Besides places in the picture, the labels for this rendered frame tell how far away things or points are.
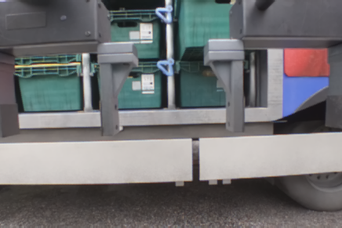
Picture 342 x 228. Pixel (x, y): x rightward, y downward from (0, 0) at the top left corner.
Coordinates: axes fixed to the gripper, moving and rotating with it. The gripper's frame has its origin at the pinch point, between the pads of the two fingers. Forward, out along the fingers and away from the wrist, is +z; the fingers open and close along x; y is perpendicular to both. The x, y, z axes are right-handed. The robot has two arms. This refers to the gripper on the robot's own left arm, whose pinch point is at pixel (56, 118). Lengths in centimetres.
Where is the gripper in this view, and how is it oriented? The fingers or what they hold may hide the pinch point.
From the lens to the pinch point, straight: 25.3
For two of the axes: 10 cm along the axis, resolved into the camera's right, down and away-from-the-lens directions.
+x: -10.0, 0.3, 0.0
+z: 0.3, 10.0, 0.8
